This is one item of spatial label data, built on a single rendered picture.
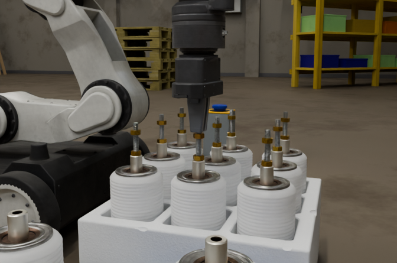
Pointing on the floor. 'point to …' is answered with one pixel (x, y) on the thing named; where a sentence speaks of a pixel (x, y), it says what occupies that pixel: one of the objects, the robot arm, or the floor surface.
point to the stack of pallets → (166, 41)
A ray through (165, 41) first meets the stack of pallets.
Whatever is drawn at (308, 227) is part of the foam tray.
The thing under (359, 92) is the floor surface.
